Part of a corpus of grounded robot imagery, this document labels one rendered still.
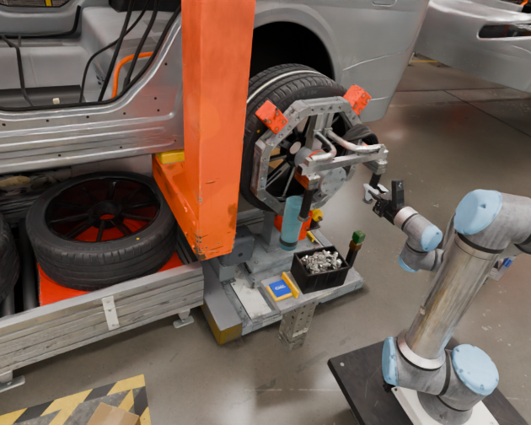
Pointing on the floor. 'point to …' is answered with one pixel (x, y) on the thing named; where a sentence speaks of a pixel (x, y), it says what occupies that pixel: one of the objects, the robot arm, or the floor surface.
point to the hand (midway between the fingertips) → (369, 183)
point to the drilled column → (296, 326)
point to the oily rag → (45, 183)
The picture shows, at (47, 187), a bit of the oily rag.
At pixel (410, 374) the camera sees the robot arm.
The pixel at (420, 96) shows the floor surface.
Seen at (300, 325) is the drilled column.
